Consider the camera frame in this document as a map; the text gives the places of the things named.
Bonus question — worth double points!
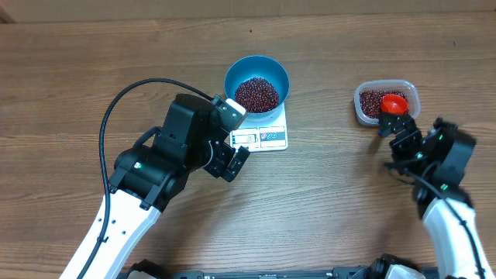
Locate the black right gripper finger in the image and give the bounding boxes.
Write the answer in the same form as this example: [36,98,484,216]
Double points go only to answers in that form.
[398,113,417,134]
[378,112,399,136]

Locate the red scoop with blue handle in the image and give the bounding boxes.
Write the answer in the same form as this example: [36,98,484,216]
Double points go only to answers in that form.
[379,94,409,134]

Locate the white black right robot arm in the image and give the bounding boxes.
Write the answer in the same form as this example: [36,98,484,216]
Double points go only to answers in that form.
[378,112,494,278]

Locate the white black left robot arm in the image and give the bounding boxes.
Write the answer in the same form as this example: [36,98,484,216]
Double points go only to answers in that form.
[61,94,250,278]

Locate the white digital kitchen scale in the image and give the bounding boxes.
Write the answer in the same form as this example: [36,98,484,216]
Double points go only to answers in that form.
[229,104,289,153]

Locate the red beans in bowl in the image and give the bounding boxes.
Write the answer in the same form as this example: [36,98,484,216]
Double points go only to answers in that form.
[235,77,279,113]

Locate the teal plastic bowl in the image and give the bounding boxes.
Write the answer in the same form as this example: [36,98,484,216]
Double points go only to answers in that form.
[224,55,291,118]

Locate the clear plastic container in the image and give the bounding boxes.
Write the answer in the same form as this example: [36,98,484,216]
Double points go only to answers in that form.
[353,79,422,126]

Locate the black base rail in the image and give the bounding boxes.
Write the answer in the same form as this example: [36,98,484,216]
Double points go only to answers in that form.
[115,259,373,279]

